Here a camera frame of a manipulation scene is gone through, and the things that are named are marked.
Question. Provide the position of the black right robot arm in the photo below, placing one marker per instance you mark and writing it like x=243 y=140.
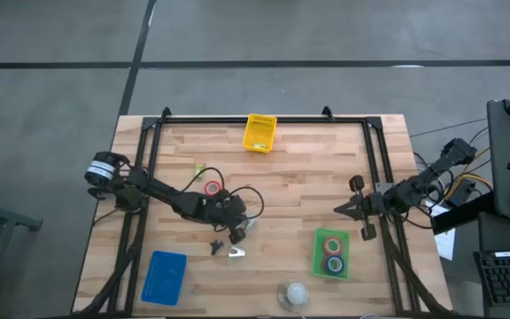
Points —
x=423 y=181

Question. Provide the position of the yellow plastic bin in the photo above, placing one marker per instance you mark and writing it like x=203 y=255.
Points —
x=255 y=128

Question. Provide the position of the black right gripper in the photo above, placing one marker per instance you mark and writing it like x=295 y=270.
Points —
x=370 y=206

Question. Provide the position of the black support beam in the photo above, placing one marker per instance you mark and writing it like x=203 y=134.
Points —
x=463 y=217

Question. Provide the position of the green staples box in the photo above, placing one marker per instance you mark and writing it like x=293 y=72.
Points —
x=260 y=144
x=199 y=170

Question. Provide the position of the green plastic bin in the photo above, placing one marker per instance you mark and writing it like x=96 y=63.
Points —
x=318 y=235

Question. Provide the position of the blue plastic bin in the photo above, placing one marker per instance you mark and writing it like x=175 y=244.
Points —
x=162 y=279

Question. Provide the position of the pale blue staple remover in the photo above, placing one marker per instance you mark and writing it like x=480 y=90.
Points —
x=252 y=224

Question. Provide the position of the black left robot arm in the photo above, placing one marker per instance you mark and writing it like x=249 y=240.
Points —
x=157 y=190

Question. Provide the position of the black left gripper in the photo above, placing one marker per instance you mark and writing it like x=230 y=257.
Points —
x=221 y=210

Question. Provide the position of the black aluminium table frame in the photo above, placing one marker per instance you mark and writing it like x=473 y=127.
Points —
x=259 y=119

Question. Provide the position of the red tape roll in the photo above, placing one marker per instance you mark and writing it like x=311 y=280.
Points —
x=325 y=245
x=206 y=188

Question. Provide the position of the black power box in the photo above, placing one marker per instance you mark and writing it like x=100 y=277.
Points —
x=462 y=193

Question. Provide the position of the black staple remover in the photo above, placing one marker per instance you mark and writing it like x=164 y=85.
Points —
x=216 y=246

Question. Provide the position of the white paper sheet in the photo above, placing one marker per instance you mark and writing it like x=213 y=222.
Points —
x=446 y=243

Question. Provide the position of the blue tape roll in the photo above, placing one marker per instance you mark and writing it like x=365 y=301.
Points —
x=326 y=265

